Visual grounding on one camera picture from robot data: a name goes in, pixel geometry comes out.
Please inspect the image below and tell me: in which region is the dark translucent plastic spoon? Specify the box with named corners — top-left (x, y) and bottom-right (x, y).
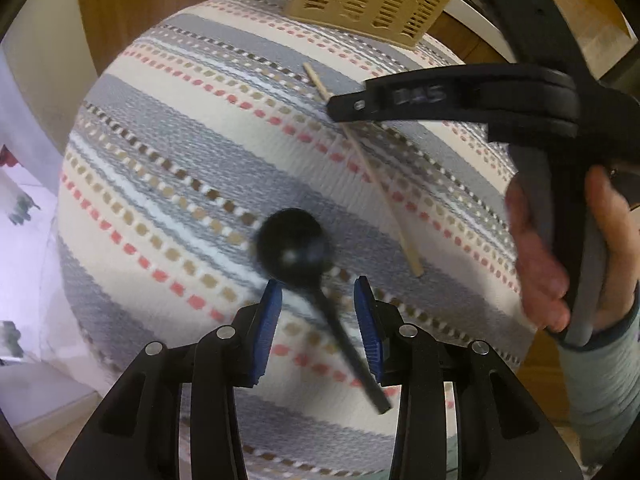
top-left (255, 208), bottom-right (392, 415)

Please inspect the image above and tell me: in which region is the striped woven tablecloth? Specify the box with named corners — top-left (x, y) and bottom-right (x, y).
top-left (56, 0), bottom-right (541, 480)

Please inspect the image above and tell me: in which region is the wooden base cabinet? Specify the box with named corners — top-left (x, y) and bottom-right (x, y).
top-left (75, 0), bottom-right (296, 77)

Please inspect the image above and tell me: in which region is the person's right hand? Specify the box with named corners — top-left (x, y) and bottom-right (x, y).
top-left (504, 165), bottom-right (640, 336)

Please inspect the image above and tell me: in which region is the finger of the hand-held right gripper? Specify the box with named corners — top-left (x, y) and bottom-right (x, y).
top-left (326, 62), bottom-right (582, 141)
top-left (452, 0), bottom-right (601, 81)

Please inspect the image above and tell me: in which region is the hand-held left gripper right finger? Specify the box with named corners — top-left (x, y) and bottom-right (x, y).
top-left (352, 276), bottom-right (585, 480)

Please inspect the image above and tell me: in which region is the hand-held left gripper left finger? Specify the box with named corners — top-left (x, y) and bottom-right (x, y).
top-left (56, 279), bottom-right (284, 480)

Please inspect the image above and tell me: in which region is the wooden chopstick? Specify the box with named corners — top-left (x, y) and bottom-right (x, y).
top-left (303, 62), bottom-right (425, 278)

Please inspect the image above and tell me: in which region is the person's right forearm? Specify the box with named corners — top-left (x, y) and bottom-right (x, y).
top-left (557, 305), bottom-right (640, 471)

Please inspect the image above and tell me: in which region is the beige plastic utensil basket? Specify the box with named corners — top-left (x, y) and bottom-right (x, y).
top-left (285, 0), bottom-right (467, 51)

